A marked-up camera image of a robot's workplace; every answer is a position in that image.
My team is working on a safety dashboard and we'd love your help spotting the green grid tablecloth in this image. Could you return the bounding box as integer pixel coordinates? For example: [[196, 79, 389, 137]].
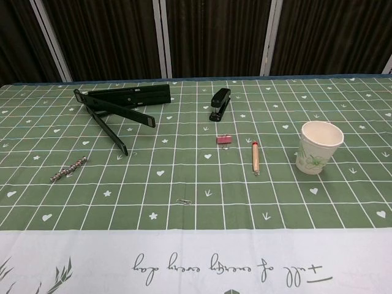
[[0, 73, 392, 294]]

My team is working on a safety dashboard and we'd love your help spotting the black stapler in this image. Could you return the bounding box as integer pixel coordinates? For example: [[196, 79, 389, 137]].
[[209, 88, 232, 122]]

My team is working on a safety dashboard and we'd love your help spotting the dark brown curtain panel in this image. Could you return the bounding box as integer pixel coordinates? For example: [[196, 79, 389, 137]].
[[269, 0, 392, 77], [164, 0, 273, 79], [42, 0, 168, 83], [0, 0, 67, 86]]

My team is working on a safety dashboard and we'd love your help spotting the white floral paper cup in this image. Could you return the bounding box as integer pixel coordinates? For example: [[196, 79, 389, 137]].
[[295, 121, 344, 175]]

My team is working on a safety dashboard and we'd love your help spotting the sausage stick with red ends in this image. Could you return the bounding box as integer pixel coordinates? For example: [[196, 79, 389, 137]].
[[251, 140, 262, 176]]

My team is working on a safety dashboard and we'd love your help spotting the metal bead chain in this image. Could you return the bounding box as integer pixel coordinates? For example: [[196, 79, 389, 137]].
[[50, 156, 89, 182]]

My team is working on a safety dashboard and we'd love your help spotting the black folding stand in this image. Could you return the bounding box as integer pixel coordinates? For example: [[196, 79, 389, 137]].
[[73, 84, 171, 156]]

